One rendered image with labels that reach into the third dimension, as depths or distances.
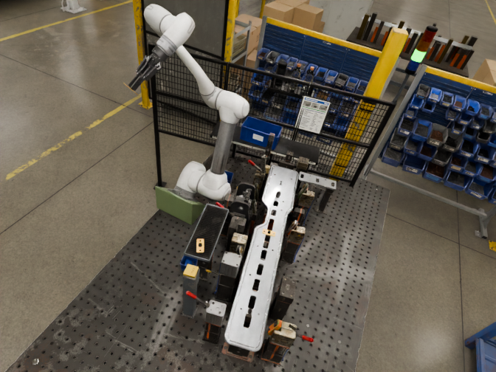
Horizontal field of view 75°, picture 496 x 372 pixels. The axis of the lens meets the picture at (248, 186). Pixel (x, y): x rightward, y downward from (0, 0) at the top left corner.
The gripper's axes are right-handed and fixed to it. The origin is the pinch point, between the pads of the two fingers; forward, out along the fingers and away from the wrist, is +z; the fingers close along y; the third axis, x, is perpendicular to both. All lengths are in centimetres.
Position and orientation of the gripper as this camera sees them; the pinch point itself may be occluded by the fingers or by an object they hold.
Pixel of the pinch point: (136, 82)
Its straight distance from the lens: 176.5
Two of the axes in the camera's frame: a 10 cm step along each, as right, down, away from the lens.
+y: 6.6, 5.8, -4.8
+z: -6.5, 7.6, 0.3
